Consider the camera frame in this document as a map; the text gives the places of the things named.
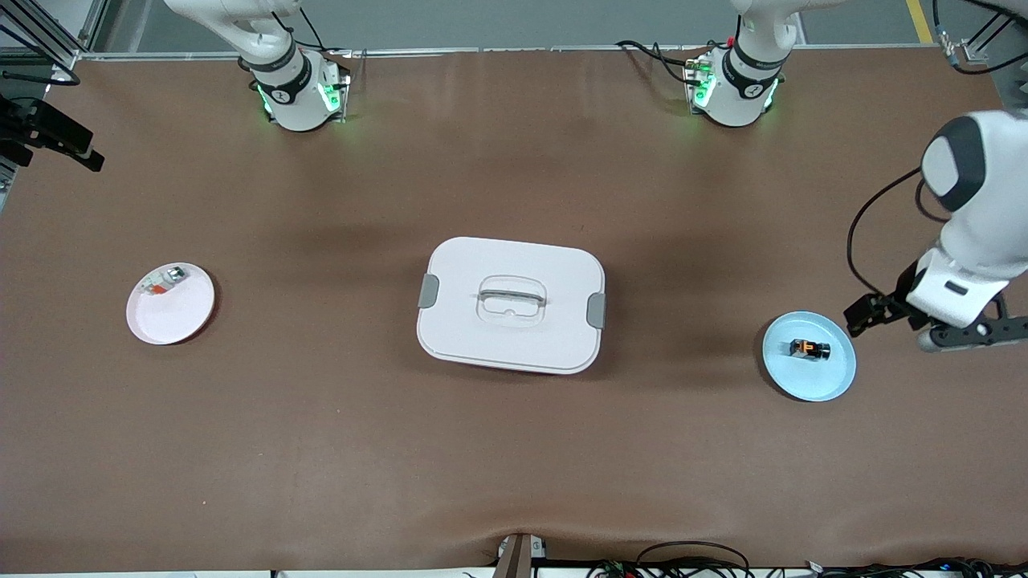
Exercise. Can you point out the black switch with orange button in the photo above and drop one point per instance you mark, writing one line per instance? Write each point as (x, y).
(809, 349)

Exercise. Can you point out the brown camera mount bracket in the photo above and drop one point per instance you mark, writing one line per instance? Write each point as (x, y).
(518, 558)

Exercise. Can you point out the white and red switch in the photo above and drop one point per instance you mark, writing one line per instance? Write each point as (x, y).
(169, 277)

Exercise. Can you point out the aluminium frame profile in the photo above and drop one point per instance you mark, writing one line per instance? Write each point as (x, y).
(92, 24)
(976, 51)

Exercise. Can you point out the silver table edge rail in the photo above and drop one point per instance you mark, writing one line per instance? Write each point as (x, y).
(522, 50)

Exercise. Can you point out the grey box latch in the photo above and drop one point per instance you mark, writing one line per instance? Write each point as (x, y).
(596, 311)
(428, 291)

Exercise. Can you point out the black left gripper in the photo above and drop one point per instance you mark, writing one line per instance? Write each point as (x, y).
(896, 303)

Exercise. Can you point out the brown table mat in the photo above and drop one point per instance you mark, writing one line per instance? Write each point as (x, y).
(514, 466)

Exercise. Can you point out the light blue round plate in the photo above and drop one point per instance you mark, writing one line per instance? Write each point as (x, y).
(807, 381)

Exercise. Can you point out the pale pink round plate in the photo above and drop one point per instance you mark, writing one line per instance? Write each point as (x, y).
(173, 321)

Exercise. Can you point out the white lidded plastic box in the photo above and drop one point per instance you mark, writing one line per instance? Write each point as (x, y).
(514, 345)

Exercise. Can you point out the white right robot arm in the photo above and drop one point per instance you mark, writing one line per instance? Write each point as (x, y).
(281, 88)

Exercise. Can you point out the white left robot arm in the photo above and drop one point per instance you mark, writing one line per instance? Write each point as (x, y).
(980, 233)

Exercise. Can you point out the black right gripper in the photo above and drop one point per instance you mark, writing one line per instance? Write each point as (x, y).
(32, 124)

